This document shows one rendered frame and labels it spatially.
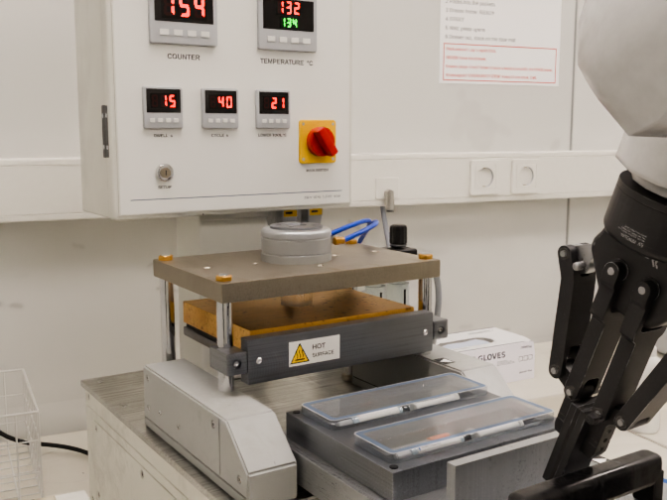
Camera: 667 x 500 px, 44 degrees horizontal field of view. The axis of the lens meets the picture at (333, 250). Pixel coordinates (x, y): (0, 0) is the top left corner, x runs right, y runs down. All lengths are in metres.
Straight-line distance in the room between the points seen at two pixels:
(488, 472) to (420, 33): 1.14
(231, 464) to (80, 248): 0.76
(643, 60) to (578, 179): 1.45
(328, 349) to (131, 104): 0.36
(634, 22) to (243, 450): 0.50
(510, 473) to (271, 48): 0.60
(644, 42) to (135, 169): 0.70
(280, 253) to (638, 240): 0.46
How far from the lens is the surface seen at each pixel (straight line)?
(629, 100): 0.39
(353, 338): 0.86
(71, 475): 1.32
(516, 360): 1.56
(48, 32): 1.43
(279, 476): 0.75
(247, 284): 0.80
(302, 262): 0.89
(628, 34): 0.38
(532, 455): 0.69
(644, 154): 0.52
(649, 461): 0.68
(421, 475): 0.67
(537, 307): 1.87
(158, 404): 0.90
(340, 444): 0.71
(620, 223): 0.54
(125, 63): 0.98
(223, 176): 1.02
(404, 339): 0.90
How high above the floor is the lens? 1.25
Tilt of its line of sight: 8 degrees down
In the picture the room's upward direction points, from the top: straight up
